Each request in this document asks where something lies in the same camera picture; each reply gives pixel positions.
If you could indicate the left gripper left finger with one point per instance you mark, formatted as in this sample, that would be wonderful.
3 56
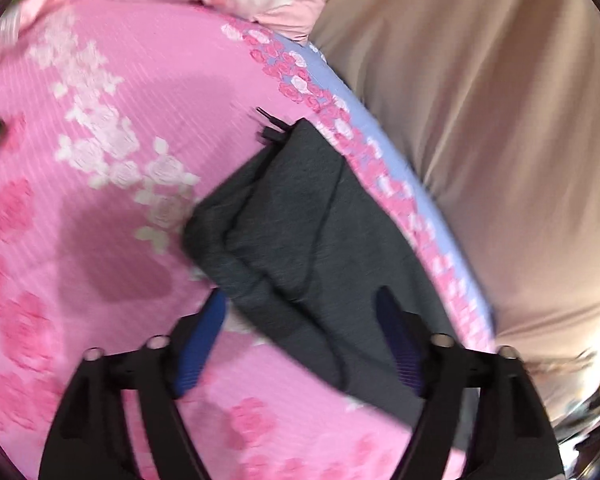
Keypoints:
116 400

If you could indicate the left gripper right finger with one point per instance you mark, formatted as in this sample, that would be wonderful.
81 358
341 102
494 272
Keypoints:
511 437

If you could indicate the dark grey pants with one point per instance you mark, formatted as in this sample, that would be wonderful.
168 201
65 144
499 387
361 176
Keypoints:
301 249

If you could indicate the pink floral bed cover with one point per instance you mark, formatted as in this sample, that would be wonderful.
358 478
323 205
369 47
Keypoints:
120 116

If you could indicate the beige fabric headboard cover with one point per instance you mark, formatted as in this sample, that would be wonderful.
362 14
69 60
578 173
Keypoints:
496 104

